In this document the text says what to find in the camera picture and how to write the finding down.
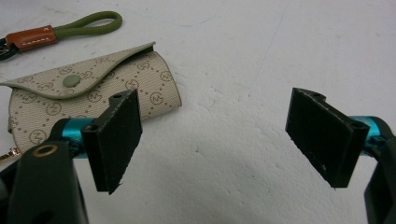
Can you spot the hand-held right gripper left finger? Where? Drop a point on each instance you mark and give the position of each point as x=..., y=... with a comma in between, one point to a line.
x=113, y=143

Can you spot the gold metal clasp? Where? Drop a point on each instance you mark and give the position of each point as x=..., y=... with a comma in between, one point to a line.
x=8, y=154

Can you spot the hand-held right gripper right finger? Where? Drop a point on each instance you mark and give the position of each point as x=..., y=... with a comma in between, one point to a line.
x=323, y=137

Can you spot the beige patterned pouch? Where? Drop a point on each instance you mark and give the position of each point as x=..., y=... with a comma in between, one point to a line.
x=93, y=90

